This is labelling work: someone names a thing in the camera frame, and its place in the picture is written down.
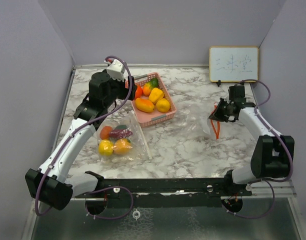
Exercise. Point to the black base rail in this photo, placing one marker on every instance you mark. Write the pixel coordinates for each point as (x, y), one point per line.
(166, 192)

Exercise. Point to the yellow toy lemon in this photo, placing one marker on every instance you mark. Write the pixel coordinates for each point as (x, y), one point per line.
(106, 147)

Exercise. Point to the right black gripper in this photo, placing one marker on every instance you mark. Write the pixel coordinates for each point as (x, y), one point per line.
(220, 104)

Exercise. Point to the pink plastic basket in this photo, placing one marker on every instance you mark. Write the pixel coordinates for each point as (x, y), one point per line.
(149, 119)

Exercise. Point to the orange toy tangerine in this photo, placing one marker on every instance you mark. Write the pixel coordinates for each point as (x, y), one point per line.
(138, 92)

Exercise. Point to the small whiteboard wooden frame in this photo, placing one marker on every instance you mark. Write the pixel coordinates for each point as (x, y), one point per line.
(232, 64)

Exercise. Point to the orange yellow toy mango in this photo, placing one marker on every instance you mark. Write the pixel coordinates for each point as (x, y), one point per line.
(144, 105)

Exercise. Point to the aluminium frame rail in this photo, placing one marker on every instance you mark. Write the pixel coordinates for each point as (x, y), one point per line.
(262, 189)

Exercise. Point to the yellow toy fruit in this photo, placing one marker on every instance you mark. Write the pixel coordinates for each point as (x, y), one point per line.
(163, 105)

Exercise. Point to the green toy lime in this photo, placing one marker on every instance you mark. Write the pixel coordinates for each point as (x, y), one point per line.
(121, 127)

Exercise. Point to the clear zip top bag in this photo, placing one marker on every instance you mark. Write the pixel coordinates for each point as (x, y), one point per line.
(140, 150)

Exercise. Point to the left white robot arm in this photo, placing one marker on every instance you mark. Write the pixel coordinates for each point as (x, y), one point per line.
(48, 183)

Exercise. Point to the purple toy sweet potato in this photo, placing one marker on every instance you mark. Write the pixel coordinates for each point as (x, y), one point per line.
(120, 133)

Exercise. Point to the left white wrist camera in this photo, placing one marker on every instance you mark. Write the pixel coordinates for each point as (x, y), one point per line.
(115, 70)

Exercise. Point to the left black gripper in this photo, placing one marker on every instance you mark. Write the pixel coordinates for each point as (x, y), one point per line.
(125, 91)

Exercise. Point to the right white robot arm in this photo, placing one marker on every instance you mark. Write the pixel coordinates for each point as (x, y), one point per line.
(272, 159)

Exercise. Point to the yellow orange toy pepper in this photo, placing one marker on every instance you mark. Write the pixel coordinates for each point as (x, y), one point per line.
(156, 95)

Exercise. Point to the green yellow toy mango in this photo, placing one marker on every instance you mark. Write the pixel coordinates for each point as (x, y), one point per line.
(149, 86)

